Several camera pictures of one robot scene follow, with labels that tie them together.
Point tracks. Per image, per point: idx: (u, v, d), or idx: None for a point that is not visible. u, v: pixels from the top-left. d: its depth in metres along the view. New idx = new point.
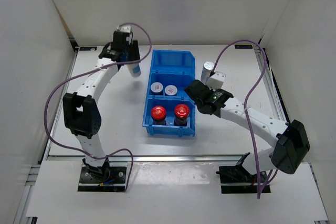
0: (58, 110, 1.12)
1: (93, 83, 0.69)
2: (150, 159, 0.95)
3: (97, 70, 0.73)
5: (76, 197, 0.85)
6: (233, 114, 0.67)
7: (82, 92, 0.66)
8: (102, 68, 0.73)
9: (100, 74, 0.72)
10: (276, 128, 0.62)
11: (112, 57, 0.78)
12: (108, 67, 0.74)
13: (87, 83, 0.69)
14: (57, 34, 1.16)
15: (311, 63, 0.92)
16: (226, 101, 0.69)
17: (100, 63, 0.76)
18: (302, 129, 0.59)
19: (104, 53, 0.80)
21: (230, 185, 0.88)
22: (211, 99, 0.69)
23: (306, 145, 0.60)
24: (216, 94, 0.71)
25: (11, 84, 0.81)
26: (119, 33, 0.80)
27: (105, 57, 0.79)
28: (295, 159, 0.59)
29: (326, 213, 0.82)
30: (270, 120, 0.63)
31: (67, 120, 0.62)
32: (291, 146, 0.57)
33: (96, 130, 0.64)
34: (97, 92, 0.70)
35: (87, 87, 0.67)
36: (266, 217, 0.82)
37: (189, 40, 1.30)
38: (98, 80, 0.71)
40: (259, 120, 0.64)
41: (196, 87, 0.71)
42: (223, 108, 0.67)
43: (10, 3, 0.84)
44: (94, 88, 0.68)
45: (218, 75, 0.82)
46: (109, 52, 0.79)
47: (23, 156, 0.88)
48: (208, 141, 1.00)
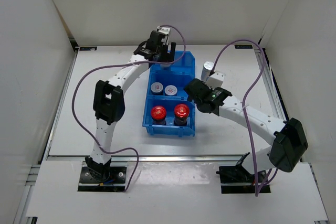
0: (58, 110, 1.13)
1: (125, 75, 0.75)
2: (150, 159, 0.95)
3: (130, 64, 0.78)
5: (77, 197, 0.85)
6: (231, 112, 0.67)
7: (113, 82, 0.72)
8: (135, 64, 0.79)
9: (132, 69, 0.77)
10: (273, 125, 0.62)
11: (145, 55, 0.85)
12: (140, 63, 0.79)
13: (120, 74, 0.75)
14: (57, 34, 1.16)
15: (311, 63, 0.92)
16: (224, 100, 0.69)
17: (134, 59, 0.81)
18: (300, 128, 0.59)
19: (139, 50, 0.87)
21: (230, 185, 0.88)
22: (210, 97, 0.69)
23: (304, 143, 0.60)
24: (214, 92, 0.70)
25: (11, 83, 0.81)
26: (156, 34, 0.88)
27: (139, 53, 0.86)
28: (293, 158, 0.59)
29: (326, 213, 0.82)
30: (268, 118, 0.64)
31: (95, 105, 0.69)
32: (289, 145, 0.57)
33: (118, 117, 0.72)
34: (127, 85, 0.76)
35: (118, 78, 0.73)
36: (266, 217, 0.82)
37: (190, 40, 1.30)
38: (129, 74, 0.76)
40: (257, 118, 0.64)
41: (195, 87, 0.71)
42: (222, 106, 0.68)
43: (10, 3, 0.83)
44: (124, 80, 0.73)
45: (218, 75, 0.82)
46: (144, 50, 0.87)
47: (23, 157, 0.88)
48: (208, 141, 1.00)
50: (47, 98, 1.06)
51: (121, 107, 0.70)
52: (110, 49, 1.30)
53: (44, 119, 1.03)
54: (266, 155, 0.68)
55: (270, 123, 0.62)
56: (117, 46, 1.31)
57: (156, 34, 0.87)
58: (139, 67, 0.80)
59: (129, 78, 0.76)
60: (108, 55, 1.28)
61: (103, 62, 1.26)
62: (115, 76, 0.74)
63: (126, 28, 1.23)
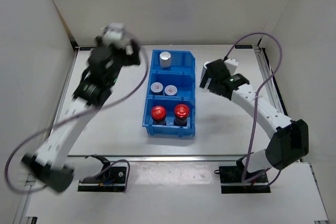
0: (58, 110, 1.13)
1: (57, 142, 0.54)
2: (150, 159, 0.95)
3: (62, 123, 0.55)
5: (76, 197, 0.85)
6: (243, 99, 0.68)
7: (42, 154, 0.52)
8: (72, 119, 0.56)
9: (69, 128, 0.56)
10: (278, 121, 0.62)
11: (88, 98, 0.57)
12: (80, 116, 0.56)
13: (51, 141, 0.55)
14: (57, 34, 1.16)
15: (311, 63, 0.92)
16: (240, 85, 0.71)
17: (71, 108, 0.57)
18: (304, 131, 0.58)
19: (80, 91, 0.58)
21: (230, 185, 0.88)
22: (227, 81, 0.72)
23: (304, 148, 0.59)
24: (232, 76, 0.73)
25: (11, 83, 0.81)
26: (96, 59, 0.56)
27: (80, 96, 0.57)
28: (289, 158, 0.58)
29: (326, 213, 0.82)
30: (275, 112, 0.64)
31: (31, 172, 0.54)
32: (287, 142, 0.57)
33: (69, 180, 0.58)
34: (64, 142, 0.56)
35: (49, 148, 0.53)
36: (266, 217, 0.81)
37: (189, 40, 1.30)
38: (65, 138, 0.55)
40: (264, 110, 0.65)
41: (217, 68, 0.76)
42: (235, 92, 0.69)
43: (10, 3, 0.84)
44: (57, 150, 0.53)
45: (232, 61, 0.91)
46: (87, 87, 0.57)
47: (23, 156, 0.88)
48: (208, 141, 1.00)
50: (47, 98, 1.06)
51: (65, 176, 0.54)
52: None
53: (44, 120, 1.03)
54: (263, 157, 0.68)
55: (276, 118, 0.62)
56: None
57: (95, 61, 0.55)
58: (80, 121, 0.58)
59: (70, 131, 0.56)
60: None
61: None
62: (44, 145, 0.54)
63: (126, 28, 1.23)
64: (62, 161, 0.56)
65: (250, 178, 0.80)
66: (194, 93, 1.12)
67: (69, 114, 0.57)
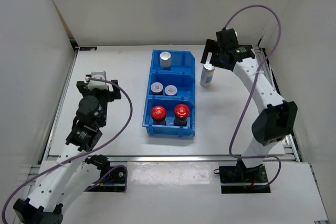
0: (58, 110, 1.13)
1: (50, 186, 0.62)
2: (150, 159, 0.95)
3: (57, 166, 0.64)
5: (76, 197, 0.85)
6: (244, 72, 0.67)
7: (35, 199, 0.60)
8: (64, 163, 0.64)
9: (61, 172, 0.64)
10: (271, 99, 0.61)
11: (81, 142, 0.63)
12: (72, 160, 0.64)
13: (44, 185, 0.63)
14: (57, 34, 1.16)
15: (311, 63, 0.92)
16: (244, 59, 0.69)
17: (64, 153, 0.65)
18: (292, 113, 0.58)
19: (72, 138, 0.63)
21: (230, 184, 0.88)
22: (233, 51, 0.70)
23: (288, 128, 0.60)
24: (240, 49, 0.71)
25: (11, 83, 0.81)
26: (85, 109, 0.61)
27: (73, 141, 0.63)
28: (272, 134, 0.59)
29: (326, 213, 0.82)
30: (271, 91, 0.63)
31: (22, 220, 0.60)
32: (273, 119, 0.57)
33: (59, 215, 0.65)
34: (59, 189, 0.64)
35: (42, 192, 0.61)
36: (266, 217, 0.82)
37: (190, 40, 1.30)
38: (58, 181, 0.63)
40: (261, 87, 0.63)
41: (227, 35, 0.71)
42: (239, 63, 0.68)
43: (10, 3, 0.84)
44: (50, 193, 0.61)
45: None
46: (79, 134, 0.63)
47: (23, 157, 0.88)
48: (208, 140, 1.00)
50: (47, 98, 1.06)
51: (52, 220, 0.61)
52: (110, 49, 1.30)
53: (43, 120, 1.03)
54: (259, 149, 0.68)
55: (270, 95, 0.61)
56: (117, 46, 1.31)
57: (83, 113, 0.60)
58: (73, 164, 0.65)
59: (63, 176, 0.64)
60: (108, 55, 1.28)
61: (103, 62, 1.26)
62: (39, 188, 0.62)
63: (126, 28, 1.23)
64: (54, 203, 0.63)
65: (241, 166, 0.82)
66: (194, 92, 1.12)
67: (62, 159, 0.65)
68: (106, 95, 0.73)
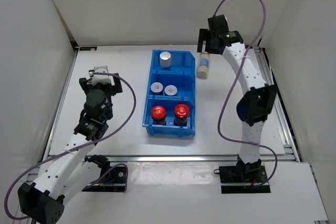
0: (58, 110, 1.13)
1: (57, 172, 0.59)
2: (150, 159, 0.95)
3: (65, 152, 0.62)
5: (77, 197, 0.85)
6: (232, 56, 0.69)
7: (40, 183, 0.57)
8: (72, 150, 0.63)
9: (68, 159, 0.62)
10: (254, 82, 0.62)
11: (88, 132, 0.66)
12: (80, 148, 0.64)
13: (50, 170, 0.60)
14: (57, 34, 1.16)
15: (311, 63, 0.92)
16: (233, 42, 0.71)
17: (72, 142, 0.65)
18: (273, 93, 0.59)
19: (81, 127, 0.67)
21: (230, 185, 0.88)
22: (223, 35, 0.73)
23: (268, 107, 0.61)
24: (230, 32, 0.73)
25: (11, 84, 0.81)
26: (93, 103, 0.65)
27: (81, 132, 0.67)
28: (253, 113, 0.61)
29: (326, 213, 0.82)
30: (255, 74, 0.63)
31: (23, 209, 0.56)
32: (252, 99, 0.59)
33: (63, 208, 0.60)
34: (64, 178, 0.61)
35: (48, 178, 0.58)
36: (266, 217, 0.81)
37: (189, 40, 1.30)
38: (64, 168, 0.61)
40: (247, 71, 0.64)
41: (217, 22, 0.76)
42: (228, 48, 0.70)
43: (10, 3, 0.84)
44: (55, 179, 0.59)
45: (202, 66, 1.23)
46: (87, 125, 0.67)
47: (23, 156, 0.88)
48: (207, 140, 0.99)
50: (47, 97, 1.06)
51: (55, 210, 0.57)
52: (110, 49, 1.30)
53: (43, 120, 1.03)
54: (251, 135, 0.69)
55: (253, 79, 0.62)
56: (117, 46, 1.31)
57: (92, 106, 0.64)
58: (80, 153, 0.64)
59: (70, 166, 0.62)
60: (107, 55, 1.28)
61: (103, 61, 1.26)
62: (45, 174, 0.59)
63: (126, 28, 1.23)
64: (58, 192, 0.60)
65: (240, 163, 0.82)
66: (194, 92, 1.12)
67: (70, 147, 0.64)
68: (108, 88, 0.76)
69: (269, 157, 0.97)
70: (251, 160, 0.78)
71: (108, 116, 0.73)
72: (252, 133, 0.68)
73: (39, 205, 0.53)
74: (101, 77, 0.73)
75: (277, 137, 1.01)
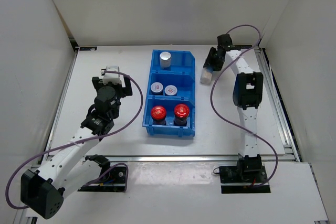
0: (58, 109, 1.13)
1: (61, 161, 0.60)
2: (150, 159, 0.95)
3: (71, 144, 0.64)
5: (77, 197, 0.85)
6: (230, 56, 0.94)
7: (44, 172, 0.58)
8: (78, 143, 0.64)
9: (73, 150, 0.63)
10: (244, 70, 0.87)
11: (95, 127, 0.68)
12: (85, 141, 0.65)
13: (55, 160, 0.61)
14: (57, 34, 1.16)
15: (311, 63, 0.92)
16: (232, 50, 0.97)
17: (78, 135, 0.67)
18: (260, 80, 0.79)
19: (87, 121, 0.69)
21: (230, 185, 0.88)
22: (226, 46, 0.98)
23: (258, 92, 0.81)
24: (231, 45, 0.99)
25: (11, 83, 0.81)
26: (103, 97, 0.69)
27: (87, 126, 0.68)
28: (244, 94, 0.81)
29: (326, 213, 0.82)
30: (245, 66, 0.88)
31: (23, 198, 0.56)
32: (244, 84, 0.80)
33: (62, 199, 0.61)
34: (67, 169, 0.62)
35: (52, 167, 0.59)
36: (265, 217, 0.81)
37: (189, 40, 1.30)
38: (69, 158, 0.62)
40: (240, 64, 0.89)
41: (224, 38, 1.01)
42: (228, 52, 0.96)
43: (10, 3, 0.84)
44: (59, 169, 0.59)
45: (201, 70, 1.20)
46: (94, 120, 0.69)
47: (23, 156, 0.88)
48: (207, 141, 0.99)
50: (47, 97, 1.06)
51: (54, 201, 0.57)
52: (110, 49, 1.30)
53: (43, 120, 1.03)
54: (245, 120, 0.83)
55: (244, 68, 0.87)
56: (117, 46, 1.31)
57: (102, 99, 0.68)
58: (85, 146, 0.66)
59: (74, 157, 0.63)
60: (107, 55, 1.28)
61: (103, 61, 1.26)
62: (50, 163, 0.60)
63: (126, 28, 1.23)
64: (59, 183, 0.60)
65: (240, 163, 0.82)
66: (194, 92, 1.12)
67: (75, 139, 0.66)
68: (118, 89, 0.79)
69: (269, 157, 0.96)
70: (249, 153, 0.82)
71: (114, 116, 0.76)
72: (247, 118, 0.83)
73: (41, 193, 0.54)
74: (112, 75, 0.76)
75: (277, 137, 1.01)
